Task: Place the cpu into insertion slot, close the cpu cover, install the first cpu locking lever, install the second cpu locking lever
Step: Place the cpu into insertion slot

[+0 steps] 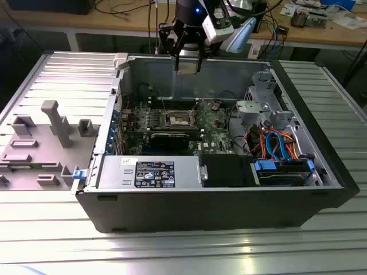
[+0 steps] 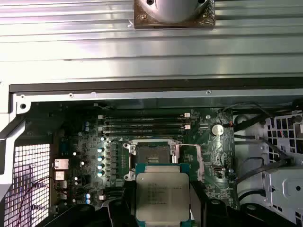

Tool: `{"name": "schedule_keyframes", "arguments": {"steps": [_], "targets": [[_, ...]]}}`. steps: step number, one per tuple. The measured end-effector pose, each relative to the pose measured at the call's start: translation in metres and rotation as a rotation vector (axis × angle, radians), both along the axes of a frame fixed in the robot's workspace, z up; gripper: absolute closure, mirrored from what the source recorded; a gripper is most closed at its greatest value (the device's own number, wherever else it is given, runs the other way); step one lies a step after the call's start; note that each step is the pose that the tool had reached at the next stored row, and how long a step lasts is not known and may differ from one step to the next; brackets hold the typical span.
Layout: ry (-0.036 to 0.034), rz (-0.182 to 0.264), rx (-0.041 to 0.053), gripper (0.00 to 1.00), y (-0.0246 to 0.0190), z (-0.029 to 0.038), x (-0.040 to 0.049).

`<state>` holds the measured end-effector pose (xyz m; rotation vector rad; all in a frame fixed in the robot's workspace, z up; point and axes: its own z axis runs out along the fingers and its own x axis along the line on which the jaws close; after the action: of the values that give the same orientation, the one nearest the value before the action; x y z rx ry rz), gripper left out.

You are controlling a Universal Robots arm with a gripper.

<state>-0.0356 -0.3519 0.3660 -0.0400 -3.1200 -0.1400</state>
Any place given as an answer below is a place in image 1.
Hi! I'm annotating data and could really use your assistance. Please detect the black computer tower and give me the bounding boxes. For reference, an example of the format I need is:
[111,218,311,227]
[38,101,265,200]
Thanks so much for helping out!
[252,0,268,34]

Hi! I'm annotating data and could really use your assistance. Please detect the grey drive bay bracket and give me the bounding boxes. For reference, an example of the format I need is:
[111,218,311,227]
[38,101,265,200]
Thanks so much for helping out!
[249,70,278,101]

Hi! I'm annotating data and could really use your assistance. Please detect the copper heat sink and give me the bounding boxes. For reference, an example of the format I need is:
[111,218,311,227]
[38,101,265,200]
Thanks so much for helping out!
[291,8,310,29]

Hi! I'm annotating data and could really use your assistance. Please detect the black box on desk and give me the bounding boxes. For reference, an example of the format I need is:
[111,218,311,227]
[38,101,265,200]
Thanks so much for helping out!
[5,0,92,15]

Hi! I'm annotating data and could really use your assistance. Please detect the wooden workbench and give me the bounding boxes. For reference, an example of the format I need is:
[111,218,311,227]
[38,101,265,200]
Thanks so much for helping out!
[0,0,367,52]

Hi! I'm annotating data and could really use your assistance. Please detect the orange wire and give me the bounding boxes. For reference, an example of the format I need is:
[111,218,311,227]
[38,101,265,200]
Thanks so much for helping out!
[257,130,302,160]

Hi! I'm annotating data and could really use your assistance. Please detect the silver CPU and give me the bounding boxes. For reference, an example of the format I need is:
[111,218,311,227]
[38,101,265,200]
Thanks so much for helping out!
[177,61,199,76]

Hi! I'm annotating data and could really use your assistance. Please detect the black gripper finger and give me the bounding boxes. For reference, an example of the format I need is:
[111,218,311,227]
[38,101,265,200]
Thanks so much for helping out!
[191,31,209,74]
[158,19,190,72]

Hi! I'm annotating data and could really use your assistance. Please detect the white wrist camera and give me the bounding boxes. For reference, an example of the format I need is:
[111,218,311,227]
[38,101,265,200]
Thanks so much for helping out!
[202,4,235,46]

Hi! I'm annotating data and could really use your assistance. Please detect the green RAM stick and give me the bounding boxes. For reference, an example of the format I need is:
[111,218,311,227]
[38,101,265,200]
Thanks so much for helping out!
[133,125,202,135]

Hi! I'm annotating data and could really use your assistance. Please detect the green motherboard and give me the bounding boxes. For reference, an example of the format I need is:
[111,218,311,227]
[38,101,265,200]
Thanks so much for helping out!
[119,97,240,157]

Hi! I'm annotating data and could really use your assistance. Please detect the silver metal bracket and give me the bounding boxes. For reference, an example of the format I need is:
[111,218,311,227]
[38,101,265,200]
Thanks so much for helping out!
[235,100,272,127]

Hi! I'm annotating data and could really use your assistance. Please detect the hard disk in blue carrier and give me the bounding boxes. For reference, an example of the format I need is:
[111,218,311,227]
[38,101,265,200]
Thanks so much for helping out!
[249,159,315,187]

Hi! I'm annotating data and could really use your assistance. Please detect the blue box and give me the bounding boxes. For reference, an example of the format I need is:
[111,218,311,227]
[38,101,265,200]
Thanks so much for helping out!
[320,0,357,9]

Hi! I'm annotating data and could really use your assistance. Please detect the black fan shroud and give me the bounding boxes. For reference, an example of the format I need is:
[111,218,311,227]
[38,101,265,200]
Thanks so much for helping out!
[200,154,255,188]

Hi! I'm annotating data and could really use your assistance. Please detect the CPU socket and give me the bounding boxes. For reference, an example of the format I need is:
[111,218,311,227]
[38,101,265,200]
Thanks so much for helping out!
[162,108,200,128]

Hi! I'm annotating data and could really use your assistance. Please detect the silver power supply unit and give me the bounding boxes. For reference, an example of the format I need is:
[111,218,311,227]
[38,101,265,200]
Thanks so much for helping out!
[96,155,203,190]

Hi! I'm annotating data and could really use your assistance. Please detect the black PC case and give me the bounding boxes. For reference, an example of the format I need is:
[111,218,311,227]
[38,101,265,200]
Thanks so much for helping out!
[75,53,361,234]

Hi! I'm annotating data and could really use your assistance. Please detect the blue wire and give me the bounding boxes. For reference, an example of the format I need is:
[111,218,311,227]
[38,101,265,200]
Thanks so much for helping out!
[265,130,290,161]

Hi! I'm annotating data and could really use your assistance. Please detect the grey metal box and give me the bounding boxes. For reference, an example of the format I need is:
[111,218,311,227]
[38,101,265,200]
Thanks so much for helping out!
[308,10,330,29]

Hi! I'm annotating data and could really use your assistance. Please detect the grey parts rack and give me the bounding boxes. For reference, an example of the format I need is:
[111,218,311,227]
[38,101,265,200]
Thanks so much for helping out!
[0,100,101,191]

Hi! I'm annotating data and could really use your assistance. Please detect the white papers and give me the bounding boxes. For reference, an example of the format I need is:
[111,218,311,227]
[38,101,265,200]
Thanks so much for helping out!
[334,16,367,30]

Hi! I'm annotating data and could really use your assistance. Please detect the black graphics card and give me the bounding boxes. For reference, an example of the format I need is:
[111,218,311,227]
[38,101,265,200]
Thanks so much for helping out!
[149,131,190,151]

